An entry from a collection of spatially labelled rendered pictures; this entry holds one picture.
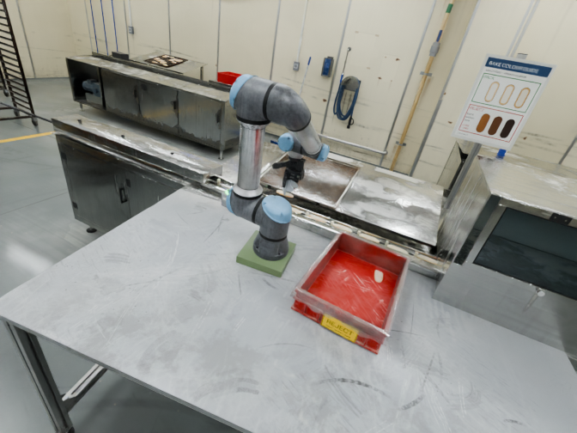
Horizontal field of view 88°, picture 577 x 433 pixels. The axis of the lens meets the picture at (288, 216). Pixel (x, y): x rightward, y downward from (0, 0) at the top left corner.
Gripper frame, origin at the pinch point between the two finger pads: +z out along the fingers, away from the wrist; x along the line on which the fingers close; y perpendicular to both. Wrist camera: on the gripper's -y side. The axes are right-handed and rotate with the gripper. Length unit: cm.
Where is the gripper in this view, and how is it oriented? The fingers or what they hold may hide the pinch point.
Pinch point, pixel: (285, 191)
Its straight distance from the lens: 158.4
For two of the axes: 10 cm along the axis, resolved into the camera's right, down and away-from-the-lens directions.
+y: 9.0, 3.4, -2.8
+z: -1.6, 8.4, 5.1
